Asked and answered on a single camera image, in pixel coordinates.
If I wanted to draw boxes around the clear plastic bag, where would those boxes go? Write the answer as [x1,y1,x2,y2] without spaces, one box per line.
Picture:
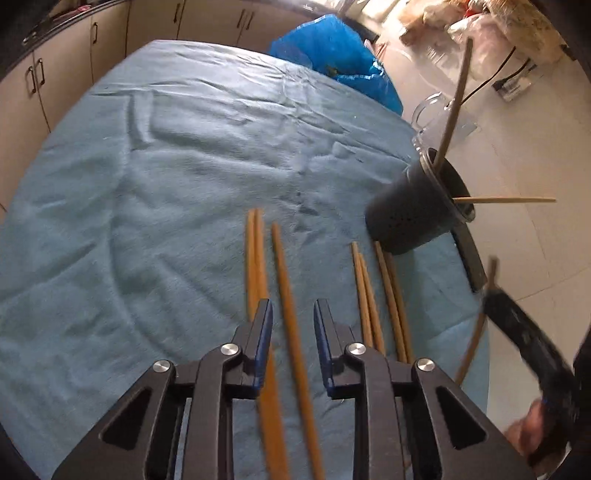
[447,13,513,75]

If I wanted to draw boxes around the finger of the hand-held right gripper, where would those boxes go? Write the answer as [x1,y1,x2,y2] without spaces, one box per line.
[481,283,574,398]

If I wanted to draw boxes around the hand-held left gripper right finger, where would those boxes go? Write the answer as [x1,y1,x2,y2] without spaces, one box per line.
[313,298,537,480]

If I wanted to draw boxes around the black kitchen countertop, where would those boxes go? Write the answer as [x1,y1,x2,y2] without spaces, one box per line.
[21,0,134,47]

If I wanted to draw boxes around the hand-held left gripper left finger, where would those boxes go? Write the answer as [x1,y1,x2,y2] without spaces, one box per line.
[52,298,274,480]

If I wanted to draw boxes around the large white plastic bag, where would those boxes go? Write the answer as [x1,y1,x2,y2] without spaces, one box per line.
[489,0,568,64]

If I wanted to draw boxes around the blue plastic bag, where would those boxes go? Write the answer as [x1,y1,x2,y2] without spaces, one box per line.
[269,14,404,116]

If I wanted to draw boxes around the brown plastic bag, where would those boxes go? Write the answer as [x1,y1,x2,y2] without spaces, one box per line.
[398,0,451,44]

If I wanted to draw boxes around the dark grey chopstick holder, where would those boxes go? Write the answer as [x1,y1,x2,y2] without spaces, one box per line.
[365,148,476,256]

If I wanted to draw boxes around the person's right hand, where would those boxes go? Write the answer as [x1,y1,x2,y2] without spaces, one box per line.
[504,401,550,460]

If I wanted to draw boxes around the white power strip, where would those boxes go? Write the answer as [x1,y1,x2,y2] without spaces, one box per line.
[492,65,539,101]

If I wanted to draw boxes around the clear glass mug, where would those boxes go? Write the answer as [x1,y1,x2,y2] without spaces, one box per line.
[412,91,476,155]

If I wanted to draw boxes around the blue cloth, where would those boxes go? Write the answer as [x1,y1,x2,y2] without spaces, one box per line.
[0,39,490,480]

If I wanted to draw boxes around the black power cable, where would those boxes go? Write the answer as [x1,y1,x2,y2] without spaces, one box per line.
[462,46,518,104]

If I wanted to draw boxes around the beige lower kitchen cabinets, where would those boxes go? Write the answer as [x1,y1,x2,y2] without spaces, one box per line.
[0,0,370,217]

